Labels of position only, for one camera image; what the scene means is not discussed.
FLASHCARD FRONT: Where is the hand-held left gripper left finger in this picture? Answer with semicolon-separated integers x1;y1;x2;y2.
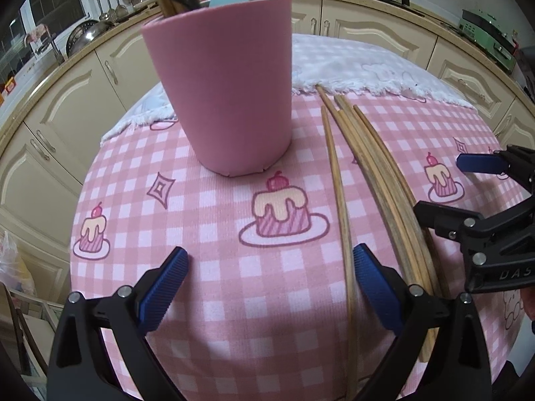
49;246;190;401

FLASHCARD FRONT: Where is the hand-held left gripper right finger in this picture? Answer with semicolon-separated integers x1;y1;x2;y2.
352;243;492;401

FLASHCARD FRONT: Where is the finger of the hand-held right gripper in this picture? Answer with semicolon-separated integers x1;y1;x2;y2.
413;194;535;267
456;144;535;195

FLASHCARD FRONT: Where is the pink cup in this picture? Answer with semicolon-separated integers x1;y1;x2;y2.
141;0;293;177

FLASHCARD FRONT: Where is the bundle of wooden chopsticks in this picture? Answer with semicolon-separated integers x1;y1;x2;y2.
158;0;198;18

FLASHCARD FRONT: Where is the pink checkered cake-print tablecloth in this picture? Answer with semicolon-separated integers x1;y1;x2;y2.
69;88;528;401

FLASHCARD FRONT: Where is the green electric cooker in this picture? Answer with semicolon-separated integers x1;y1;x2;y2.
457;8;521;74

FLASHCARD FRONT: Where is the plastic bag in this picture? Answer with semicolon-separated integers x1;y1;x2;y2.
0;230;32;298

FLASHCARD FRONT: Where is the white fringed bear towel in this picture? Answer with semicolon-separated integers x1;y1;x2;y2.
100;33;479;148

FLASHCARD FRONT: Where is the metal faucet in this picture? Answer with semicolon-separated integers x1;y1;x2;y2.
39;29;64;64

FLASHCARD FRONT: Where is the metal wok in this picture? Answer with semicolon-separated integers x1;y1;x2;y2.
67;19;116;57

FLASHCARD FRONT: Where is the pink cloth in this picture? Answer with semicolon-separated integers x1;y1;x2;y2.
25;25;53;47

